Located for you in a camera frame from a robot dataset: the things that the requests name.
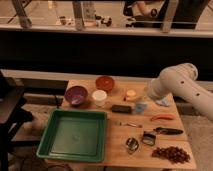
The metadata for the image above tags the purple bowl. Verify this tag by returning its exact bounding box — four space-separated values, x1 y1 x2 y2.
64 86 88 106

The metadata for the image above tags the green plastic tray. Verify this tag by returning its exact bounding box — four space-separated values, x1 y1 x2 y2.
37 109 107 163

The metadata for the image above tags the metal measuring cup black handle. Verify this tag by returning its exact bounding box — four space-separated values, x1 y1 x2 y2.
141 127 183 146

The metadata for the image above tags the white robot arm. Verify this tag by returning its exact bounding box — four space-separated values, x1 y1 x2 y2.
147 63 213 122

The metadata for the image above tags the black side table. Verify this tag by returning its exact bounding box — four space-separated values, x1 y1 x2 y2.
0 71 36 171

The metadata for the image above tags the black rectangular block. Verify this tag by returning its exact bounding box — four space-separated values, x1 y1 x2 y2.
111 105 132 113

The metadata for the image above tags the orange round fruit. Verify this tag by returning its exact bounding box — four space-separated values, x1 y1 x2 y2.
126 90 136 97

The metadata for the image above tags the small metal fork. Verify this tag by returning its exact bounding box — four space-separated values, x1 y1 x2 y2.
114 121 143 128

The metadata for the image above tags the yellow banana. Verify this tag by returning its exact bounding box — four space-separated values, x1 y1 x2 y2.
124 95 142 102

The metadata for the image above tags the white plastic cup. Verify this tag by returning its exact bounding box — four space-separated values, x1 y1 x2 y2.
92 90 107 106

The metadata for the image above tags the bunch of dark grapes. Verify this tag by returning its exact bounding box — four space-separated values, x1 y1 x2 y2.
152 146 190 163

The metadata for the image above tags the red-orange bowl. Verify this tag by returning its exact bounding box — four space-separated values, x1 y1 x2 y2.
95 75 115 92

